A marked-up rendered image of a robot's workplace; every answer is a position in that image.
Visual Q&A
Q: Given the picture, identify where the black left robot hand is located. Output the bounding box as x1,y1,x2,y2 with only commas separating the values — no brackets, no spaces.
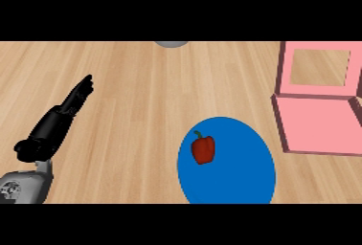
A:
13,74,94,164

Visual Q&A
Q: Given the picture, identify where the blue plate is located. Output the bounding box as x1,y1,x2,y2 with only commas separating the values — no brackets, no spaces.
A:
177,116,278,205

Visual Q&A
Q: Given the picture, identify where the pink cardboard box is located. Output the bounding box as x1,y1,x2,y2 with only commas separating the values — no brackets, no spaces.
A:
270,40,362,158

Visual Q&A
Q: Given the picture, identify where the red bell pepper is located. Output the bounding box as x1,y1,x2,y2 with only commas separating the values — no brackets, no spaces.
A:
189,130,217,166

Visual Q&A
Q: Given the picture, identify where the grey round object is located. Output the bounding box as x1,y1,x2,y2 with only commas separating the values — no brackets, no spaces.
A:
154,40,189,49

